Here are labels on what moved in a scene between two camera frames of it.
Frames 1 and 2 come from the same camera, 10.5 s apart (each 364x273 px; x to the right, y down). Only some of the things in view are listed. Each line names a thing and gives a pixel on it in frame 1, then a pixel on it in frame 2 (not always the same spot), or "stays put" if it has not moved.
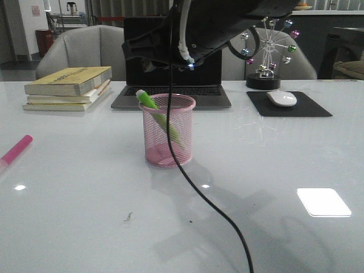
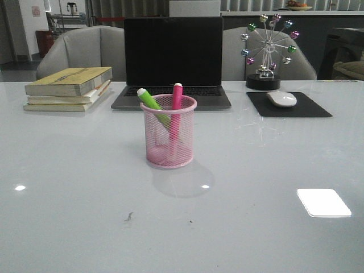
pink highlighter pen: [15, 151] -> [177, 113]
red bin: [45, 40] stays put
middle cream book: [85, 98] stays put
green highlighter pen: [148, 102] stays put
